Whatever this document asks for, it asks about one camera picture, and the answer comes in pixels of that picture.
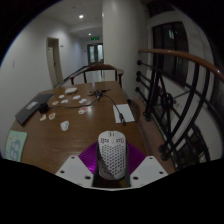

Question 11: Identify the small black block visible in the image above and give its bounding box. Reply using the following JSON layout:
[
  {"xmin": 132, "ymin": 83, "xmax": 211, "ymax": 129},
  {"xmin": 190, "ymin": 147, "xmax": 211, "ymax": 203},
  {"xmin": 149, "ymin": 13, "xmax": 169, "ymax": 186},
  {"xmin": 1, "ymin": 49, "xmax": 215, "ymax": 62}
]
[{"xmin": 37, "ymin": 102, "xmax": 50, "ymax": 114}]

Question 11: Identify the side door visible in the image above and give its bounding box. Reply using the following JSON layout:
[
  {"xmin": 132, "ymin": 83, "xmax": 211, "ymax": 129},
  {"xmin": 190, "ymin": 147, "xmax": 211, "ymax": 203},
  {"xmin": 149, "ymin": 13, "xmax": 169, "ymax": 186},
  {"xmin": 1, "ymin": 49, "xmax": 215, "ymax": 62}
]
[{"xmin": 45, "ymin": 36, "xmax": 64, "ymax": 88}]

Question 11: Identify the dark framed window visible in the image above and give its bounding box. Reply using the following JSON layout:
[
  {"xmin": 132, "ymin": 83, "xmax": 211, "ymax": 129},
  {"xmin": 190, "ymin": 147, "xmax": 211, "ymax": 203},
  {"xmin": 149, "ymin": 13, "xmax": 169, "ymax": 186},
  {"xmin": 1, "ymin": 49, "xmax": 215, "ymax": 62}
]
[{"xmin": 152, "ymin": 21, "xmax": 189, "ymax": 88}]

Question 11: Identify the wooden chair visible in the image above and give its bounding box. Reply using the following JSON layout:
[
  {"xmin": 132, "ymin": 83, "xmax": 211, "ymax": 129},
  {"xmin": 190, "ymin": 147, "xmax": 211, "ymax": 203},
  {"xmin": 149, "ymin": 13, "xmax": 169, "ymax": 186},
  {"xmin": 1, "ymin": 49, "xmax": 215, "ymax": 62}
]
[{"xmin": 68, "ymin": 63, "xmax": 125, "ymax": 88}]

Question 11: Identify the white flat card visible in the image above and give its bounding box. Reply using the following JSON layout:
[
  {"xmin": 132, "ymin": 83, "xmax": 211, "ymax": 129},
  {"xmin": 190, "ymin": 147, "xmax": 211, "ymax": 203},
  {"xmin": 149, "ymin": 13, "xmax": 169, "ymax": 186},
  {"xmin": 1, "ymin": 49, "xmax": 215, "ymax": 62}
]
[{"xmin": 64, "ymin": 87, "xmax": 79, "ymax": 95}]

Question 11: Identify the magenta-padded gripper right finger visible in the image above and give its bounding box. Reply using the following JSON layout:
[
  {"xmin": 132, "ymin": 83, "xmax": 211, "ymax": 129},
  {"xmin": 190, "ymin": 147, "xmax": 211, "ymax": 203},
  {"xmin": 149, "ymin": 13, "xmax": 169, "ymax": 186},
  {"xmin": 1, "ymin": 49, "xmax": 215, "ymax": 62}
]
[{"xmin": 124, "ymin": 143, "xmax": 169, "ymax": 189}]

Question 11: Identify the black closed laptop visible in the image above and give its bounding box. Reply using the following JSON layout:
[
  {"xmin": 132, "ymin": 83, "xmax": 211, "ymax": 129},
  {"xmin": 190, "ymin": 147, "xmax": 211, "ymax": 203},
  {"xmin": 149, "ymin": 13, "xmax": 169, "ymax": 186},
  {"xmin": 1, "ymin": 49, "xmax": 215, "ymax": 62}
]
[{"xmin": 14, "ymin": 92, "xmax": 55, "ymax": 127}]

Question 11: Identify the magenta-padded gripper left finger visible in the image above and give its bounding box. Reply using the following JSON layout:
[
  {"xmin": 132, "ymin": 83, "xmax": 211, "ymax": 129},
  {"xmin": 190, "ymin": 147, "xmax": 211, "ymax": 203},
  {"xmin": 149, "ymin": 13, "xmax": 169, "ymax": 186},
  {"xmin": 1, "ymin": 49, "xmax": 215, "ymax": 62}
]
[{"xmin": 54, "ymin": 141, "xmax": 100, "ymax": 189}]

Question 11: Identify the wood-topped black metal railing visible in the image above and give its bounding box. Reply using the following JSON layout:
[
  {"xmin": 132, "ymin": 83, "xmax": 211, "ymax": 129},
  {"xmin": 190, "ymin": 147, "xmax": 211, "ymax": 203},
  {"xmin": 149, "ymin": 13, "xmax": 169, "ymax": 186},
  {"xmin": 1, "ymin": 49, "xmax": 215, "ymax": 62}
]
[{"xmin": 134, "ymin": 48, "xmax": 224, "ymax": 171}]

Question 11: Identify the black cable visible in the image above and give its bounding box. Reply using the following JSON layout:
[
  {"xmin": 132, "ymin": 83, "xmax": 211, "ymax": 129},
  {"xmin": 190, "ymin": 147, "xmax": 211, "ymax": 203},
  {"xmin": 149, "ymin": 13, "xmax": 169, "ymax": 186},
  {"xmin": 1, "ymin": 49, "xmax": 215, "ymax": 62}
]
[{"xmin": 48, "ymin": 89, "xmax": 128, "ymax": 126}]

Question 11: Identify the glazed double door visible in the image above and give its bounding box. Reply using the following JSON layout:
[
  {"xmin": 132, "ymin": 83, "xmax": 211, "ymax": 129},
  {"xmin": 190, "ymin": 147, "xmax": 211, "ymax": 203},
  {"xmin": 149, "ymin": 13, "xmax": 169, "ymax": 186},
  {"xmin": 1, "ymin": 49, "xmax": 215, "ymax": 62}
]
[{"xmin": 87, "ymin": 43, "xmax": 104, "ymax": 65}]

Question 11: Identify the mint green printed mouse pad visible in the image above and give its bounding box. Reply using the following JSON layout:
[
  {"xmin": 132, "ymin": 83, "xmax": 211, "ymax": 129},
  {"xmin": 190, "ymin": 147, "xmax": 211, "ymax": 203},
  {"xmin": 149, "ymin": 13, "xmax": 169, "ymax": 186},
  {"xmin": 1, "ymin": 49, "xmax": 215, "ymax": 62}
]
[{"xmin": 4, "ymin": 129, "xmax": 29, "ymax": 163}]

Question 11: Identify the white paper sheet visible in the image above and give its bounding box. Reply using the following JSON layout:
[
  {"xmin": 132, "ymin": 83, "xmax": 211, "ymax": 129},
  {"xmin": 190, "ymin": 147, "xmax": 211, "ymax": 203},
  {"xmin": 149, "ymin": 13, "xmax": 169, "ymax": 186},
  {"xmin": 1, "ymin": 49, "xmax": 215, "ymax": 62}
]
[{"xmin": 112, "ymin": 103, "xmax": 136, "ymax": 124}]

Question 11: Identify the white perforated computer mouse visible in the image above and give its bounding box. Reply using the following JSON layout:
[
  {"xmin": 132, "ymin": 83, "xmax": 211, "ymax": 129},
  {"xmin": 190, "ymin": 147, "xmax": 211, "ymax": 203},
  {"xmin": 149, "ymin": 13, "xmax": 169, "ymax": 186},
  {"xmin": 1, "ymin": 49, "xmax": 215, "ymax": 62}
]
[{"xmin": 96, "ymin": 130, "xmax": 128, "ymax": 181}]

